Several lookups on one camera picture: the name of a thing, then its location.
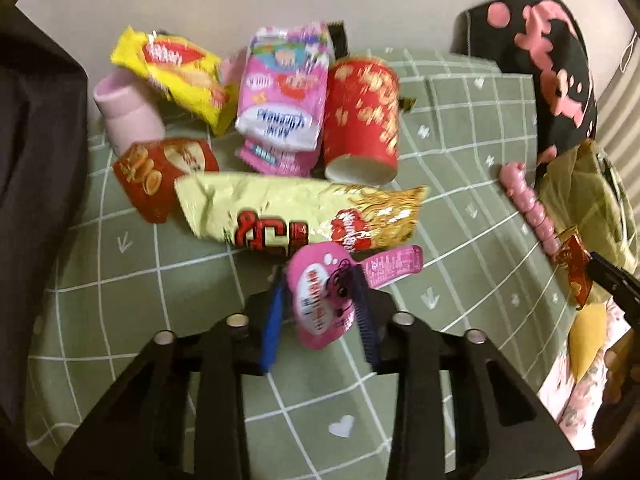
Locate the black strap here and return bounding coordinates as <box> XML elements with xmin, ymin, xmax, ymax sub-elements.
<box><xmin>327</xmin><ymin>21</ymin><xmax>349</xmax><ymax>58</ymax></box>

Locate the yellow snack packet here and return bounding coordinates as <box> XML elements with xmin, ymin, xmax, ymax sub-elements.
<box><xmin>110</xmin><ymin>26</ymin><xmax>240</xmax><ymax>137</ymax></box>

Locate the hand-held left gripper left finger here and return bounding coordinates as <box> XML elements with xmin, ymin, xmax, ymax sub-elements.
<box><xmin>55</xmin><ymin>280</ymin><xmax>287</xmax><ymax>480</ymax></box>

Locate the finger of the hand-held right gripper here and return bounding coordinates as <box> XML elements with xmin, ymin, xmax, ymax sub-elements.
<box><xmin>585</xmin><ymin>251</ymin><xmax>640</xmax><ymax>318</ymax></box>

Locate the red paper cup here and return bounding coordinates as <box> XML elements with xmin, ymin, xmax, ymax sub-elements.
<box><xmin>322</xmin><ymin>56</ymin><xmax>401</xmax><ymax>184</ymax></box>

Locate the black pillow pink print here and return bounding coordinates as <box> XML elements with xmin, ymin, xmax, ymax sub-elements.
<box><xmin>452</xmin><ymin>0</ymin><xmax>600</xmax><ymax>181</ymax></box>

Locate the pink plush toy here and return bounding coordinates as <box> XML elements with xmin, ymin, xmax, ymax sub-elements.
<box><xmin>499</xmin><ymin>161</ymin><xmax>563</xmax><ymax>256</ymax></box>

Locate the red snack packet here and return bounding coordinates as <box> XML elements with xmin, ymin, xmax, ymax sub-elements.
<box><xmin>112</xmin><ymin>137</ymin><xmax>221</xmax><ymax>225</ymax></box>

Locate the small pink packet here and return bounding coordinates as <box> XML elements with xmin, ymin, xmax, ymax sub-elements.
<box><xmin>236</xmin><ymin>141</ymin><xmax>321</xmax><ymax>178</ymax></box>

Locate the olive plastic bag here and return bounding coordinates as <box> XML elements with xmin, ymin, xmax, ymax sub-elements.
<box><xmin>537</xmin><ymin>139</ymin><xmax>640</xmax><ymax>306</ymax></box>

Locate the green grid bed sheet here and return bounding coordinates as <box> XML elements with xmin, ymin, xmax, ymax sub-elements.
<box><xmin>22</xmin><ymin>47</ymin><xmax>581</xmax><ymax>480</ymax></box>

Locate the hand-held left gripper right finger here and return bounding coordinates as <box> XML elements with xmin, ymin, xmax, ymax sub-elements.
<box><xmin>350</xmin><ymin>266</ymin><xmax>583</xmax><ymax>480</ymax></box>

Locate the pink white milk packet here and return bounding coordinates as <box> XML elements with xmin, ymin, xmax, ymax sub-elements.
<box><xmin>235</xmin><ymin>22</ymin><xmax>335</xmax><ymax>152</ymax></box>

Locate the black bag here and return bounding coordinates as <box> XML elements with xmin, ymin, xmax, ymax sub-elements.
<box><xmin>0</xmin><ymin>7</ymin><xmax>91</xmax><ymax>461</ymax></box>

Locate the person's right hand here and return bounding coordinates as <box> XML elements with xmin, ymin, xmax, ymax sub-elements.
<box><xmin>602</xmin><ymin>330</ymin><xmax>640</xmax><ymax>406</ymax></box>

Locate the pink floral cloth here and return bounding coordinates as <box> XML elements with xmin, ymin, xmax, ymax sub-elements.
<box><xmin>537</xmin><ymin>305</ymin><xmax>631</xmax><ymax>451</ymax></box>

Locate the pink printed wrapper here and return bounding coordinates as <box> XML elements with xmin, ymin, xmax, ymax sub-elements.
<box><xmin>285</xmin><ymin>241</ymin><xmax>426</xmax><ymax>352</ymax></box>

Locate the red foil wrapper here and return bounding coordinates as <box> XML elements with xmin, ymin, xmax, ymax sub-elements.
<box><xmin>552</xmin><ymin>227</ymin><xmax>596</xmax><ymax>310</ymax></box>

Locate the pink plastic cup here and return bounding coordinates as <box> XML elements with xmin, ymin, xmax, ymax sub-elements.
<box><xmin>93</xmin><ymin>67</ymin><xmax>167</xmax><ymax>153</ymax></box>

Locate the long cream snack packet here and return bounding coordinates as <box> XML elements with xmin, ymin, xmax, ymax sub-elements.
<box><xmin>174</xmin><ymin>172</ymin><xmax>430</xmax><ymax>256</ymax></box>

